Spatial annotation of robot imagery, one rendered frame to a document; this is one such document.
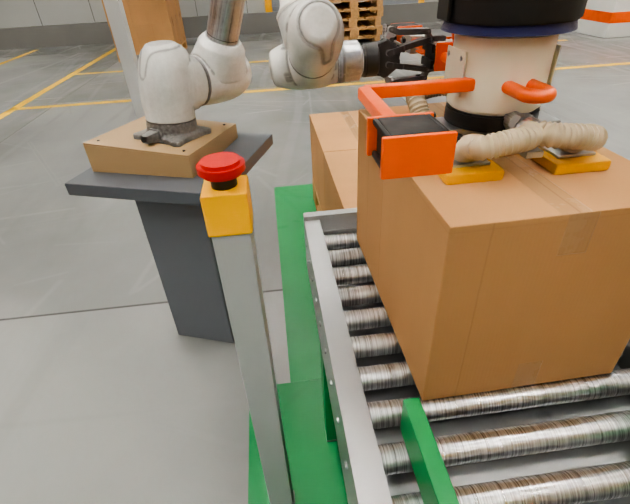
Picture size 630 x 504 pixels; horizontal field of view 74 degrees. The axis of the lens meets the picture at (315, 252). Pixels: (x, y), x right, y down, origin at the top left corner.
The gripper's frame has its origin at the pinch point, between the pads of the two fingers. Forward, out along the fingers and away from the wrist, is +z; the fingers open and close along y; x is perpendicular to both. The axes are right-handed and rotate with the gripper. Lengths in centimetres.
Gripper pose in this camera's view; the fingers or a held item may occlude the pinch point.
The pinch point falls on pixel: (444, 52)
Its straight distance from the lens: 114.0
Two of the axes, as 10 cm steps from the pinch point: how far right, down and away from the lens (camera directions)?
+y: 0.6, 8.2, 5.7
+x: 1.2, 5.6, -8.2
